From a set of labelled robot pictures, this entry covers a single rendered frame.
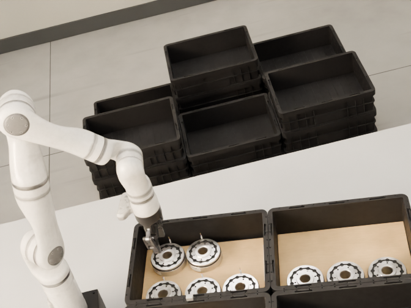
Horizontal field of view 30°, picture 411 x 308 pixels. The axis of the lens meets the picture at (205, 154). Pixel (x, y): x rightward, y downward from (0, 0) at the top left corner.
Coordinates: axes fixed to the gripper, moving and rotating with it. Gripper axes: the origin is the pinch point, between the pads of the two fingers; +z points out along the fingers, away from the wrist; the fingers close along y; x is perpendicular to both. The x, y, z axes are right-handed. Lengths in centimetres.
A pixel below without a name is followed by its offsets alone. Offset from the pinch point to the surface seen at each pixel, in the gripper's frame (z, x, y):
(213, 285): 10.2, -15.0, -8.3
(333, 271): 10.2, -48.3, -4.5
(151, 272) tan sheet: 13.1, 5.3, -1.0
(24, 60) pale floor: 98, 153, 238
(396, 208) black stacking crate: 8, -66, 16
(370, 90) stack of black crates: 38, -61, 107
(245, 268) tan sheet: 13.3, -22.9, -0.4
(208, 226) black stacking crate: 6.7, -11.9, 10.6
